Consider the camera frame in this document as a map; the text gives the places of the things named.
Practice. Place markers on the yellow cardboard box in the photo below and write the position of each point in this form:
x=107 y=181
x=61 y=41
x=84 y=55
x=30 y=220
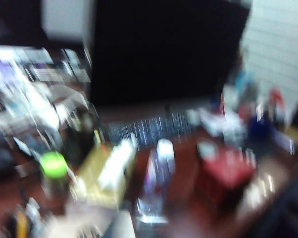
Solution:
x=89 y=178

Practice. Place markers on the clear jar green lid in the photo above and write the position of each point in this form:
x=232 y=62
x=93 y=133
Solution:
x=53 y=164

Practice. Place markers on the dark thermos steel top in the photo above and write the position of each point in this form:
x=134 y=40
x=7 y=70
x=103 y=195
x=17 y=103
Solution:
x=82 y=138

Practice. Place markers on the large black monitor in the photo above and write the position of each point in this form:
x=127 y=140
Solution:
x=163 y=49

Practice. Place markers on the dark red box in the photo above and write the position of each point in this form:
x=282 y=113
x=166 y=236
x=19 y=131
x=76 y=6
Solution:
x=225 y=168

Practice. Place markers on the clear plastic water bottle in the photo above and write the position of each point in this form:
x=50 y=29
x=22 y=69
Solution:
x=163 y=158

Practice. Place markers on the black keyboard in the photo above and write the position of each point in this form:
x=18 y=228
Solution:
x=151 y=129

